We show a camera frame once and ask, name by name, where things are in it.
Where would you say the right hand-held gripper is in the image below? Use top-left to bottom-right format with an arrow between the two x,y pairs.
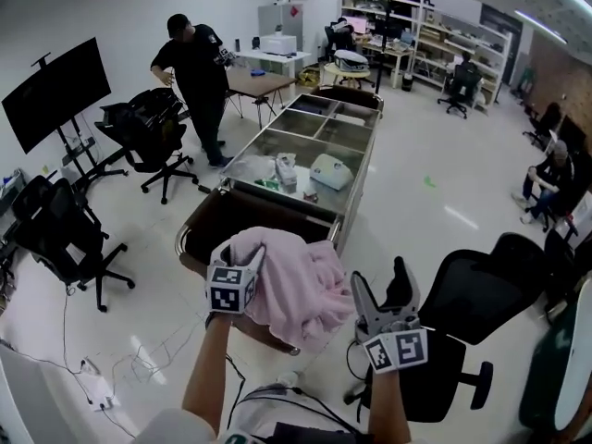
350,255 -> 429,376

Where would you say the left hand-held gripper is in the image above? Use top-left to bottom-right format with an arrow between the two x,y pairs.
204,240 -> 268,316

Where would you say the pink clothing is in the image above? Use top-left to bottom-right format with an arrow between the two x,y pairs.
228,226 -> 358,354

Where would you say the steel laundry cart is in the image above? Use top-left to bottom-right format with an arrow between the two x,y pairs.
174,84 -> 386,356

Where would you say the person's left forearm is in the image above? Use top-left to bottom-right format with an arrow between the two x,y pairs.
180,313 -> 233,428

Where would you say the person's right forearm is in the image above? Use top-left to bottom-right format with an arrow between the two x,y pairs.
368,366 -> 413,444

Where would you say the black office chair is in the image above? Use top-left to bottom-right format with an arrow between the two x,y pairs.
93,87 -> 201,205
436,68 -> 483,120
9,175 -> 136,315
522,101 -> 563,151
342,231 -> 549,426

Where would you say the clear plastic bag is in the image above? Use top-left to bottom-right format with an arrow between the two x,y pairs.
225,154 -> 279,185

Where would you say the white packet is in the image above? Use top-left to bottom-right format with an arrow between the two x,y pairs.
274,152 -> 298,194

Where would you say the person's white shirt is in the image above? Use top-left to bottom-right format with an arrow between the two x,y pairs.
131,380 -> 371,444

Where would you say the brown wooden table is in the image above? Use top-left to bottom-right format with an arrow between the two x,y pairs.
225,68 -> 298,131

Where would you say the dark green object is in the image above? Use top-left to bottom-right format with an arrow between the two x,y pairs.
530,293 -> 585,434

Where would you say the black television stand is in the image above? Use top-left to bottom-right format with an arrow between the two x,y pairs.
30,52 -> 130,189

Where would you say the white desk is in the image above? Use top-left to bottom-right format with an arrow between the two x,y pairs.
232,47 -> 313,80

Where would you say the round wooden stool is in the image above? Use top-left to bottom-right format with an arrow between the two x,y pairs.
322,62 -> 376,90

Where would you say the white box appliance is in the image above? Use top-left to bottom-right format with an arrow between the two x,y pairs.
259,33 -> 298,56

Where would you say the grey white bag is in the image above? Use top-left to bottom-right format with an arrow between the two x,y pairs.
332,48 -> 371,71

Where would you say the grey cabinet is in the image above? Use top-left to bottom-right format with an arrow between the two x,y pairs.
256,2 -> 305,51

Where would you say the black television screen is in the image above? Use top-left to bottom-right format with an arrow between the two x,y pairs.
1,36 -> 113,155

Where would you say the black tripod pole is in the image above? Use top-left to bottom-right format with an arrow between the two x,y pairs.
371,0 -> 395,94

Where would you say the white shelving unit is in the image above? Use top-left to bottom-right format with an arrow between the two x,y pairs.
410,8 -> 513,106
339,0 -> 423,88

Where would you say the black body cable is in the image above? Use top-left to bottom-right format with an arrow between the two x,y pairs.
224,351 -> 364,436

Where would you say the floor cable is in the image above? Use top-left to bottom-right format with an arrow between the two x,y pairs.
0,289 -> 207,438

